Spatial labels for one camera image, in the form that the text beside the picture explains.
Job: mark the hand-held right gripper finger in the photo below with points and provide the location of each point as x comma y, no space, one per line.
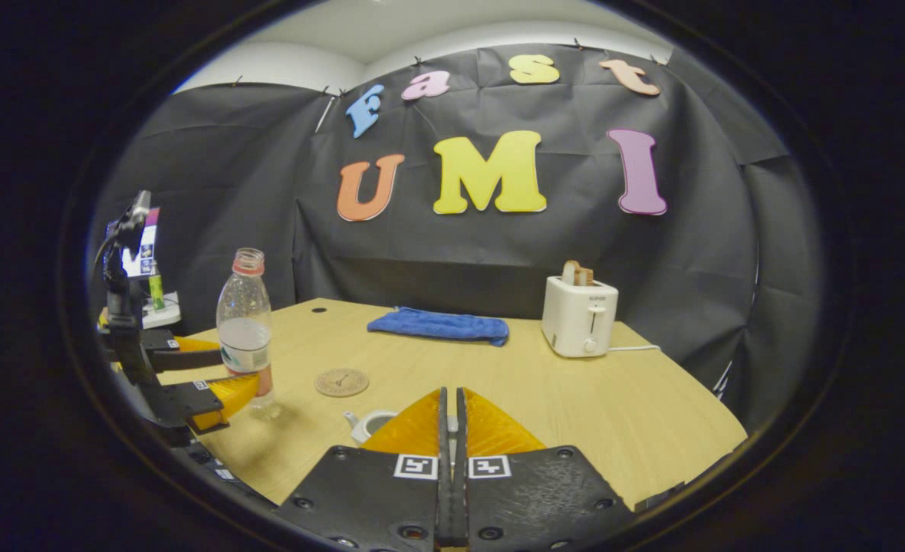
443,460
462,460

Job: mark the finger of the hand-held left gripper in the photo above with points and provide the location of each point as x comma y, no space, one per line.
184,356
188,402

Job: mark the clear plastic water bottle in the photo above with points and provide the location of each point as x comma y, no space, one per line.
244,322

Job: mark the white ceramic teacup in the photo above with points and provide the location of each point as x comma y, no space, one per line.
364,425

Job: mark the green bottle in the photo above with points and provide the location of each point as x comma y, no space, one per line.
156,291

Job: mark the white side table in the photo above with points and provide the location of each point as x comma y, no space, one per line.
165,316

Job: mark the computer monitor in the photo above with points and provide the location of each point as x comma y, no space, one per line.
146,257

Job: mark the blue cloth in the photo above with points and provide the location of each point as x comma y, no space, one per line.
437,326

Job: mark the white toaster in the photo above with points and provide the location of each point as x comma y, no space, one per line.
575,318

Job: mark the toast slice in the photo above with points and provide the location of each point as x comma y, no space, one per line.
575,273

